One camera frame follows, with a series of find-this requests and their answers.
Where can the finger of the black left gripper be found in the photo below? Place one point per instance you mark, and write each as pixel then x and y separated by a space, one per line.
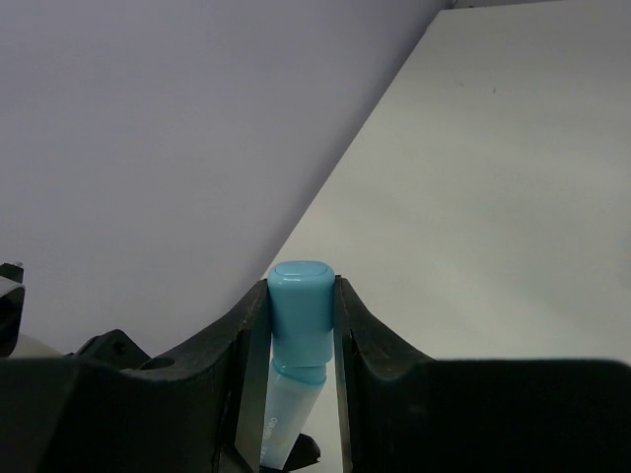
pixel 304 453

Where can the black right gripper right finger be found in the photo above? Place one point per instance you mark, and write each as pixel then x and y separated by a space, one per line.
pixel 403 411

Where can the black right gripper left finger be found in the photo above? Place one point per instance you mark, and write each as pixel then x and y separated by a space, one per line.
pixel 198 407

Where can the blue highlighter pen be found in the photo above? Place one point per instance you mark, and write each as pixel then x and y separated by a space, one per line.
pixel 291 395

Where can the blue highlighter cap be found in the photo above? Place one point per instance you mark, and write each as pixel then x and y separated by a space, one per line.
pixel 301 296

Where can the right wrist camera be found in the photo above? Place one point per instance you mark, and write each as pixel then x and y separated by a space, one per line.
pixel 13 292

